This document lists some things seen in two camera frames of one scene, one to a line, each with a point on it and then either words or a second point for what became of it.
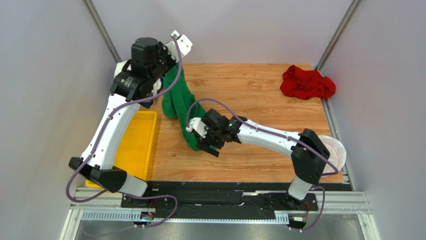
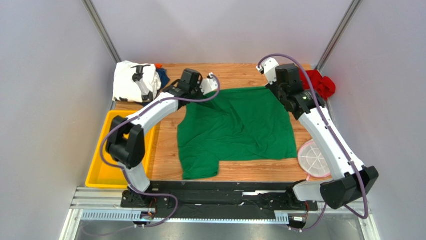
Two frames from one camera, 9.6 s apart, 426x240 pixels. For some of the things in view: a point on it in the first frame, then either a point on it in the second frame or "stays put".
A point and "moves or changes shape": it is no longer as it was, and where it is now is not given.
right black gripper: x=213 y=135 → x=277 y=88
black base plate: x=226 y=200 stays put
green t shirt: x=179 y=103 moves or changes shape
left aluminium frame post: x=90 y=8 stays put
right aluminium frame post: x=345 y=24 stays put
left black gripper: x=163 y=50 → x=200 y=94
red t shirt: x=306 y=85 stays put
